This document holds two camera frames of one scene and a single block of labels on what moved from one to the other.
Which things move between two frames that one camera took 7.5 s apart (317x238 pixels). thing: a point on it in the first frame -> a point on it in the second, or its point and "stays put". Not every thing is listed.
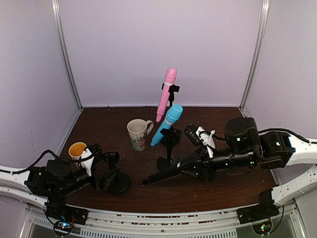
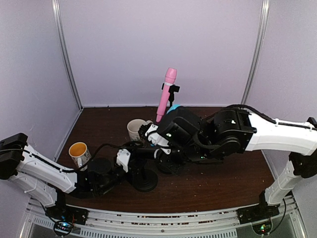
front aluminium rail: (292, 223) stays put
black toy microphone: (164, 175) -> (142, 153)
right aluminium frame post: (255, 60) stays put
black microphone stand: (121, 183) -> (145, 180)
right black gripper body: (204, 166) -> (144, 130)
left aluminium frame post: (57, 14) stays put
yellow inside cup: (76, 149) stays put
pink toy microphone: (170, 76) stays put
